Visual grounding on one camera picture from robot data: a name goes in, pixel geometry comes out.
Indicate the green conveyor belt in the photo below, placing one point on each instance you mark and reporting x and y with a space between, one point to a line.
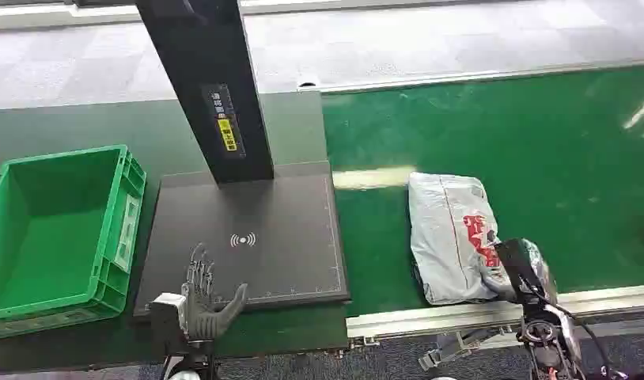
510 147

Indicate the silver conveyor side rail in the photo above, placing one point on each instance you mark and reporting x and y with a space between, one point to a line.
448 314
458 76

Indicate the black scanner base plate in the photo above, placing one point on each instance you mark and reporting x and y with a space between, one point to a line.
280 267

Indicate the white label on crate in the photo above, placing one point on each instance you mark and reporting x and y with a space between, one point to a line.
127 231

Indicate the yellow and black post label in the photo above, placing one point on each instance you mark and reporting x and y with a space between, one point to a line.
227 134

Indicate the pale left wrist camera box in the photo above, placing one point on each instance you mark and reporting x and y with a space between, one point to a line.
167 314

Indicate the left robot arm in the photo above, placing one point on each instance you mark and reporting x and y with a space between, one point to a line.
193 362

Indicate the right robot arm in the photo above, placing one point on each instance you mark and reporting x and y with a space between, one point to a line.
550 341

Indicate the grey plastic parcel bag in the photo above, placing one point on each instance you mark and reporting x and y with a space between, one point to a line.
442 236

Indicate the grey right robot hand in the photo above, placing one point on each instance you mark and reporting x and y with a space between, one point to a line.
521 267

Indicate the grey metal conveyor bracket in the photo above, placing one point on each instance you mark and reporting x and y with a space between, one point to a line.
458 349

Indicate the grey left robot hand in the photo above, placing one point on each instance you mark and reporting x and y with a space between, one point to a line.
204 314

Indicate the black scanner post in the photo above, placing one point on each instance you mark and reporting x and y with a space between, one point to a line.
196 52

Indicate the green plastic crate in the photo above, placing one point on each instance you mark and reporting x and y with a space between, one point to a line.
54 236

